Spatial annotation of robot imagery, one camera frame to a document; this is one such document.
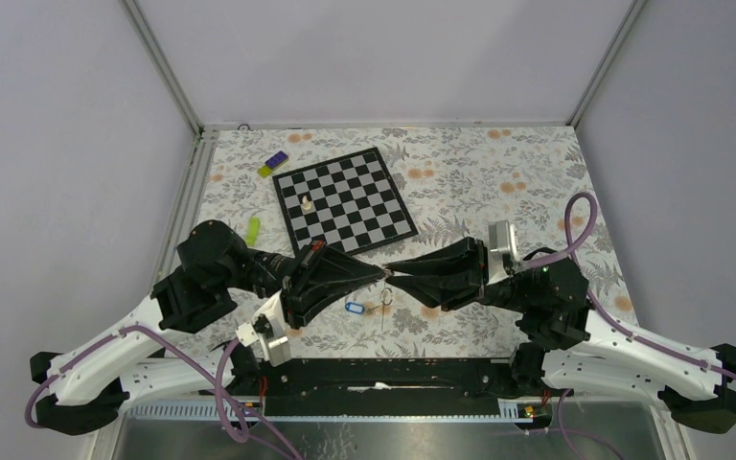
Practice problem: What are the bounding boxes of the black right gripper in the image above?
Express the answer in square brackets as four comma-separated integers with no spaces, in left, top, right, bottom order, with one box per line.
[383,234,535,312]

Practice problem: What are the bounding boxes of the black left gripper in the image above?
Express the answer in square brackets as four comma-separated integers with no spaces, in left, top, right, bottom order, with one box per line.
[220,241,385,331]

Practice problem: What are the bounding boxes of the blue capped key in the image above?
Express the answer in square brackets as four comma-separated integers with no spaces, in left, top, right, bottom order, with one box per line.
[344,302,366,314]

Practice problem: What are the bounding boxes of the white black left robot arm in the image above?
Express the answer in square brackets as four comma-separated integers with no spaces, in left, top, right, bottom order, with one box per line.
[24,219,384,436]

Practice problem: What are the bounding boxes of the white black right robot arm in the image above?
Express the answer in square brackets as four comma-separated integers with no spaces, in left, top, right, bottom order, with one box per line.
[388,238,736,434]

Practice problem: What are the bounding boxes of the green arch toy block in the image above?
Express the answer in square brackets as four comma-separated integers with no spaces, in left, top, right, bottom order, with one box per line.
[244,217,261,247]

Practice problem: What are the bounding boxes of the black grey chessboard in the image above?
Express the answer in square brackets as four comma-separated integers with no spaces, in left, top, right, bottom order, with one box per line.
[273,148,419,255]

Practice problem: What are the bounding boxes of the floral table mat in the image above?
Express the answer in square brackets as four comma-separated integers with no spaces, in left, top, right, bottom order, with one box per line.
[173,126,645,360]

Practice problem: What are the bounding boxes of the purple yellow toy brick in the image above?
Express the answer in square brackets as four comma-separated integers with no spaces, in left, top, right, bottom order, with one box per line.
[258,150,288,177]

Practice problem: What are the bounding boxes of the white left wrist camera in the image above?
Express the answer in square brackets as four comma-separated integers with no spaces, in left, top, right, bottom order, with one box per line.
[236,293,292,367]

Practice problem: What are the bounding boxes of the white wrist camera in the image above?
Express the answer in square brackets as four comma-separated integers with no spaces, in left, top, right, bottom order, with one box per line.
[236,293,292,367]
[487,220,519,284]

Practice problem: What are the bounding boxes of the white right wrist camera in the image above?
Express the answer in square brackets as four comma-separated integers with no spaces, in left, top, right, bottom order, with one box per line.
[487,220,519,284]

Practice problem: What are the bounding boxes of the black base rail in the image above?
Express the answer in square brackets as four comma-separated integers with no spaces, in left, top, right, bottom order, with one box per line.
[225,357,543,417]

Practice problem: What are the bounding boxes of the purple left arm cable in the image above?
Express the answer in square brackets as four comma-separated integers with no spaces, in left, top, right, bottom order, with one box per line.
[23,323,252,445]

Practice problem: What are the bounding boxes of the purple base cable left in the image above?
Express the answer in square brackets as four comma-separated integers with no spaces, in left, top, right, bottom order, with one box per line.
[202,387,309,460]

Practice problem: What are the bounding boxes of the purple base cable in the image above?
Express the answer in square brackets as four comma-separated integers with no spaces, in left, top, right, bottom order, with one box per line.
[202,387,309,460]
[519,387,623,460]

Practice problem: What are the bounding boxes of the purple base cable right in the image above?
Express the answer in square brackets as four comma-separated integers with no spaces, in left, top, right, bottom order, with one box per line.
[519,387,623,460]

